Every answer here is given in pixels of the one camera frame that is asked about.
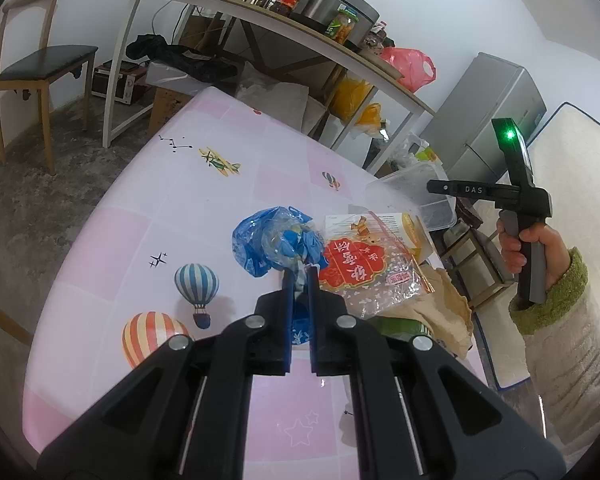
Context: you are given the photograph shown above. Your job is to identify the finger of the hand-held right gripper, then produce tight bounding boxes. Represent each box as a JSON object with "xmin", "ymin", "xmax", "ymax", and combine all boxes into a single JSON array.
[{"xmin": 426, "ymin": 179, "xmax": 522, "ymax": 199}]

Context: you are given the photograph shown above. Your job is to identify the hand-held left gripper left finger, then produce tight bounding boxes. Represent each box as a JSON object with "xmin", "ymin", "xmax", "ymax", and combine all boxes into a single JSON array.
[{"xmin": 37, "ymin": 267, "xmax": 297, "ymax": 480}]

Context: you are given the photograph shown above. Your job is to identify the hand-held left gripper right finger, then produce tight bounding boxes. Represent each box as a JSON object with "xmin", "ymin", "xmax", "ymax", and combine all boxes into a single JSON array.
[{"xmin": 306, "ymin": 266, "xmax": 567, "ymax": 480}]

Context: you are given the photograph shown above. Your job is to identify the clear plastic container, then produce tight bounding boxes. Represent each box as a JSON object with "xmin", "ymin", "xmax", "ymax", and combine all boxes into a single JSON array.
[{"xmin": 364, "ymin": 166, "xmax": 457, "ymax": 232}]

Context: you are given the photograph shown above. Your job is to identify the blue plastic bag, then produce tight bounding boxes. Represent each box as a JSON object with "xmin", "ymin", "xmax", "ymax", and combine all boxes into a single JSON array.
[{"xmin": 231, "ymin": 205, "xmax": 331, "ymax": 346}]

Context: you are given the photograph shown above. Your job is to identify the person's right forearm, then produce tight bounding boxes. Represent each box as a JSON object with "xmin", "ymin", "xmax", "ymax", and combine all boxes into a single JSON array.
[{"xmin": 509, "ymin": 247, "xmax": 600, "ymax": 446}]

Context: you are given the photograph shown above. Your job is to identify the person's right hand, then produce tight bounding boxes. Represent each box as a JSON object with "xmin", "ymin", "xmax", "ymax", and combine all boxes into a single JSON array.
[{"xmin": 496, "ymin": 217, "xmax": 570, "ymax": 293}]

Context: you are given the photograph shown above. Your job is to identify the white mattress with blue edge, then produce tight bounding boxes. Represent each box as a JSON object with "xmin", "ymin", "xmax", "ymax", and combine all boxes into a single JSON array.
[{"xmin": 490, "ymin": 101, "xmax": 600, "ymax": 391}]

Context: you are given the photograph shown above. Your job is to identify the dark wooden stool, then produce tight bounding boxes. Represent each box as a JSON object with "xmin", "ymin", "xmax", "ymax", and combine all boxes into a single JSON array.
[{"xmin": 440, "ymin": 200, "xmax": 518, "ymax": 308}]

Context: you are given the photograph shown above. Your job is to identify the clear snack bag red label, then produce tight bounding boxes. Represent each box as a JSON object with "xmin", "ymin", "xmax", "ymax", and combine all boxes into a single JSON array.
[{"xmin": 319, "ymin": 211, "xmax": 433, "ymax": 318}]

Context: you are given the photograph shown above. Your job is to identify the clear plastic bags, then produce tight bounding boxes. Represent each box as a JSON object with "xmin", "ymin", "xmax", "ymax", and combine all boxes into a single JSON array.
[{"xmin": 380, "ymin": 137, "xmax": 421, "ymax": 176}]

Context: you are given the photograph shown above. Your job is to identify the grey refrigerator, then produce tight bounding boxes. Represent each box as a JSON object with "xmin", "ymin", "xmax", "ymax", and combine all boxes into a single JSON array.
[{"xmin": 420, "ymin": 51, "xmax": 548, "ymax": 181}]

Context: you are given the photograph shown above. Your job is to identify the yellow plastic bag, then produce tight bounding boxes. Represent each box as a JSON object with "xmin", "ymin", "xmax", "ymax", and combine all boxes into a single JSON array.
[
  {"xmin": 330, "ymin": 72, "xmax": 376, "ymax": 121},
  {"xmin": 357, "ymin": 102, "xmax": 388, "ymax": 136}
]

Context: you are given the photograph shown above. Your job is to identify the beige paper bag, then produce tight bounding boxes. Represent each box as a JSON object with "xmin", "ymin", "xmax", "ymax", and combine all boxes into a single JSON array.
[{"xmin": 380, "ymin": 266, "xmax": 475, "ymax": 360}]

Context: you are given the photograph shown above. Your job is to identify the red plastic bag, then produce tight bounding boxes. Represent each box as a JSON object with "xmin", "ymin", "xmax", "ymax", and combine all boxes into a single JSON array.
[{"xmin": 380, "ymin": 47, "xmax": 437, "ymax": 93}]

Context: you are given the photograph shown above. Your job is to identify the dark glass jar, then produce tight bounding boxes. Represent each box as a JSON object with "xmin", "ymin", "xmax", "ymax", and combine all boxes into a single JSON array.
[{"xmin": 359, "ymin": 21, "xmax": 390, "ymax": 56}]

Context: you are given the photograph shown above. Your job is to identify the yellow pickle jar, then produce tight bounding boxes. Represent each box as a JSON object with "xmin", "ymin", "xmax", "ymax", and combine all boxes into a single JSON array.
[{"xmin": 325, "ymin": 4, "xmax": 361, "ymax": 43}]

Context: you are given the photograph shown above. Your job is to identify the white plastic sheet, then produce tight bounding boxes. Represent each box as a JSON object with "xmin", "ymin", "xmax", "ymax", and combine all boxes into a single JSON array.
[{"xmin": 237, "ymin": 62, "xmax": 331, "ymax": 136}]

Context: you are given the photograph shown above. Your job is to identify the cardboard box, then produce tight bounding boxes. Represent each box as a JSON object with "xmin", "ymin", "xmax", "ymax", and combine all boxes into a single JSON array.
[
  {"xmin": 180, "ymin": 12, "xmax": 222, "ymax": 53},
  {"xmin": 147, "ymin": 87, "xmax": 193, "ymax": 136}
]

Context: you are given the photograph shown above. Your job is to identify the white box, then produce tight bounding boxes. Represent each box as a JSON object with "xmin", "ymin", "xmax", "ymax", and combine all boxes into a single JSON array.
[{"xmin": 147, "ymin": 59, "xmax": 206, "ymax": 92}]

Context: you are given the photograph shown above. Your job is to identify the black cloth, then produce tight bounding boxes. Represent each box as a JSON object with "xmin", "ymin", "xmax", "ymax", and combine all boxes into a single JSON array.
[{"xmin": 126, "ymin": 33, "xmax": 241, "ymax": 81}]

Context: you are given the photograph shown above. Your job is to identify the wooden side table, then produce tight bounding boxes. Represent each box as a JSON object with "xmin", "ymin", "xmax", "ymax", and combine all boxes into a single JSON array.
[{"xmin": 102, "ymin": 0, "xmax": 436, "ymax": 176}]

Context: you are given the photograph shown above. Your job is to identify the wooden chair with black seat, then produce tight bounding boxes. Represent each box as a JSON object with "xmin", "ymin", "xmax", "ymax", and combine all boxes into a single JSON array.
[{"xmin": 0, "ymin": 0, "xmax": 99, "ymax": 176}]

